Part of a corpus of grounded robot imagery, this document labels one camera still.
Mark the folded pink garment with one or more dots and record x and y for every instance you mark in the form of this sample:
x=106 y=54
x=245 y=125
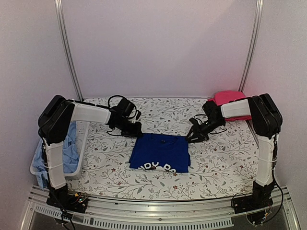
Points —
x=224 y=97

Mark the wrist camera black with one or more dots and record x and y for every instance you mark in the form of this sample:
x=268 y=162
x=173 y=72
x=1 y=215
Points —
x=125 y=108
x=212 y=110

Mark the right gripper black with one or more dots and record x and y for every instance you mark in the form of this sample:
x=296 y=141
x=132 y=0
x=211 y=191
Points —
x=201 y=138

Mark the aluminium front rail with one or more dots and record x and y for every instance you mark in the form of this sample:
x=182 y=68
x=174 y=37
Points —
x=106 y=213

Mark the white plastic laundry basket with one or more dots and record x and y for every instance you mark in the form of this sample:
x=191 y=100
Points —
x=81 y=135

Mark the light blue shirt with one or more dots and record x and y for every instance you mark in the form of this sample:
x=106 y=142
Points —
x=70 y=155

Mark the aluminium corner post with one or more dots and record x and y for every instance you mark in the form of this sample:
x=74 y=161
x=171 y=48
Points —
x=252 y=44
x=67 y=49

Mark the blue printed t-shirt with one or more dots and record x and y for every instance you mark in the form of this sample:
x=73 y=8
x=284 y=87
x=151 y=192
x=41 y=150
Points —
x=161 y=152

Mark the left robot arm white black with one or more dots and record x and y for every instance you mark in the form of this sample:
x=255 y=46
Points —
x=54 y=125

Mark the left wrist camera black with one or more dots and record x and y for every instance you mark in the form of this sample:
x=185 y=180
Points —
x=125 y=108

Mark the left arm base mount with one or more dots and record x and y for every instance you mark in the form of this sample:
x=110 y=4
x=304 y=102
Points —
x=61 y=199

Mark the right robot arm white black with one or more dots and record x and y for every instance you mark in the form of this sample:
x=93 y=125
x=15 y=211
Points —
x=267 y=121

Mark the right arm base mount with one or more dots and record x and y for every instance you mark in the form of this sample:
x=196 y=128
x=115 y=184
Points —
x=241 y=203

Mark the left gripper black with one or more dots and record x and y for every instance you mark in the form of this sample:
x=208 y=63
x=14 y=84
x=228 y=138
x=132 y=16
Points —
x=136 y=132

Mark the right aluminium corner post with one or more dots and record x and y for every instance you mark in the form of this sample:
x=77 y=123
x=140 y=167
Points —
x=252 y=44

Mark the left aluminium corner post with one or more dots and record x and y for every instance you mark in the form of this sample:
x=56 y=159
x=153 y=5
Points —
x=67 y=49

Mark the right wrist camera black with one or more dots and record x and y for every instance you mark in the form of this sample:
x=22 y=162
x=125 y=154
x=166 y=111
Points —
x=212 y=110

